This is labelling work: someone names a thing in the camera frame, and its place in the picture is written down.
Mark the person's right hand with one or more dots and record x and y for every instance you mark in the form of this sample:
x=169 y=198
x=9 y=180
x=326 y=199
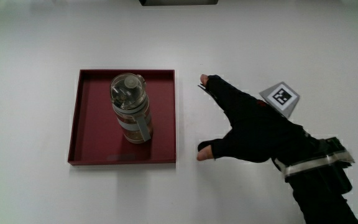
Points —
x=253 y=130

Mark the dark grey box edge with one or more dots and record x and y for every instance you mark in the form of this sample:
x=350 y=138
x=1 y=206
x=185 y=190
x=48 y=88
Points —
x=179 y=2

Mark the dark red square tray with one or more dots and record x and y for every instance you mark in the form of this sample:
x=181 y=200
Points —
x=96 y=137

